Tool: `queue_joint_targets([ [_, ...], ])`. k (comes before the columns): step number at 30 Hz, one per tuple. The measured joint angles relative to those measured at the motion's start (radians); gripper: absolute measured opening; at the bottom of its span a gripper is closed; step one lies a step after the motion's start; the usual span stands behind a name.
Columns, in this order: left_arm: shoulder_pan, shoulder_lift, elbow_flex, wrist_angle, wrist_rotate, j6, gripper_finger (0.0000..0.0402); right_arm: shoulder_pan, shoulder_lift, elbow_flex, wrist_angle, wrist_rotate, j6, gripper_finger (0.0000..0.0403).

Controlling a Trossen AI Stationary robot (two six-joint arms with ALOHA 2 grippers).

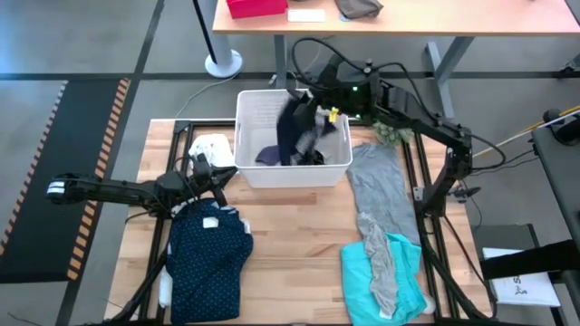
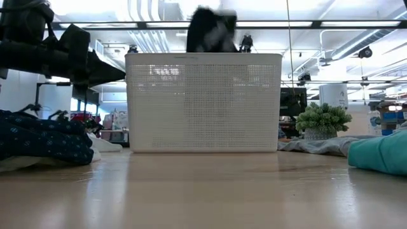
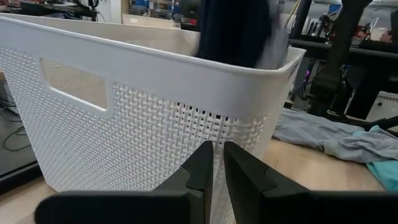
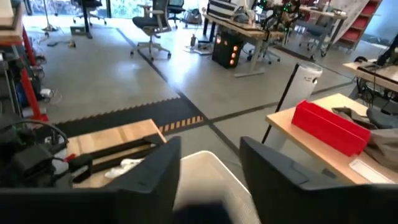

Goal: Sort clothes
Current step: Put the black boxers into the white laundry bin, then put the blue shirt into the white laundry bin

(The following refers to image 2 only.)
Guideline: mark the black white-striped garment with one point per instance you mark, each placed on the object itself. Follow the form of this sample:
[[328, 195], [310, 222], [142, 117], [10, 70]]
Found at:
[[210, 31]]

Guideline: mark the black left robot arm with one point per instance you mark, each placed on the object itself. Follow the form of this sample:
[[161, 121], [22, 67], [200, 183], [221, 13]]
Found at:
[[25, 57]]

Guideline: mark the white plastic laundry basket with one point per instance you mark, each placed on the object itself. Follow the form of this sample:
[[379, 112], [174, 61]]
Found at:
[[203, 105]]

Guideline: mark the stacked blue boxes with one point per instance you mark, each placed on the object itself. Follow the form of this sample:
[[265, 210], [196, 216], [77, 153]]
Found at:
[[392, 119]]

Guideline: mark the white cylindrical appliance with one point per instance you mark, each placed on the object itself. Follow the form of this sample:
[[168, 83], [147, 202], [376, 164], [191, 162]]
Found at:
[[334, 95]]

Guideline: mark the green potted plant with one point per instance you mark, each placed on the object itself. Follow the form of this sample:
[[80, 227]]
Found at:
[[322, 119]]

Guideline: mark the grey t-shirt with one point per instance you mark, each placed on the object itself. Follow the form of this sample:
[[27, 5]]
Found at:
[[321, 146]]

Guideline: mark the teal t-shirt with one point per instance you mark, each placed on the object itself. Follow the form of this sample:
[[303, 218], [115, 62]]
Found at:
[[381, 152]]

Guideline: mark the small white cloth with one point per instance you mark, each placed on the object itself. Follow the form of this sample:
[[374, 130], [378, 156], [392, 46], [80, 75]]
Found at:
[[106, 146]]

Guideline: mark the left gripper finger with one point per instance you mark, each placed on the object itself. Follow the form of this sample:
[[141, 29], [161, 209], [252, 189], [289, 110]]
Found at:
[[106, 74]]

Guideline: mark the navy dotted garment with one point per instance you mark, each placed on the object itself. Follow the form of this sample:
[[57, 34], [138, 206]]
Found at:
[[44, 140]]

